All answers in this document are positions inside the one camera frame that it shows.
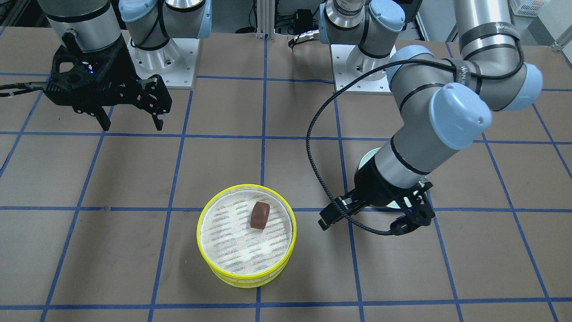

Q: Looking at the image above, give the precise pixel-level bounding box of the green plate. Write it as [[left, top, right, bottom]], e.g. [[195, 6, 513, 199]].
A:
[[353, 145, 413, 209]]

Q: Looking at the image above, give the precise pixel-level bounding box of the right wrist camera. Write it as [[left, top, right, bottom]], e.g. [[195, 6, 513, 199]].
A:
[[43, 45, 105, 106]]

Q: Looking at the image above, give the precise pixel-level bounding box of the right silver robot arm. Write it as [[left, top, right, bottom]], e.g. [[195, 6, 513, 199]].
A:
[[39, 0, 212, 131]]

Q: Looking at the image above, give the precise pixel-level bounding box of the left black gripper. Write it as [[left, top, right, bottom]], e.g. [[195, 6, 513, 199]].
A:
[[318, 157, 435, 236]]

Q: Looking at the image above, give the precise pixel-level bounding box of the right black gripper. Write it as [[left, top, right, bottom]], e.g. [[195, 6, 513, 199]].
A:
[[72, 36, 173, 131]]

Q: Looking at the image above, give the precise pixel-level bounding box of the yellow bamboo steamer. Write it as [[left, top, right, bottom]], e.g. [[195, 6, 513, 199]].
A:
[[196, 184, 298, 275], [206, 258, 289, 289]]

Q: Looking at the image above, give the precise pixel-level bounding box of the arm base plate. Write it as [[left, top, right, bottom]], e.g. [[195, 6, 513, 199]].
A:
[[127, 38, 201, 89], [330, 44, 396, 94]]

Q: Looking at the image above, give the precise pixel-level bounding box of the brown bun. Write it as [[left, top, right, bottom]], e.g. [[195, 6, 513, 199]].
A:
[[250, 201, 270, 230]]

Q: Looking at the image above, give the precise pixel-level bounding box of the aluminium frame post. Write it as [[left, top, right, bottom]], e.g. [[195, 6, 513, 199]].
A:
[[255, 0, 276, 42]]

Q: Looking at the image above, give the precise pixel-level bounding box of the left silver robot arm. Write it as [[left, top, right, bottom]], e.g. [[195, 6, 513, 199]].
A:
[[308, 0, 543, 236]]

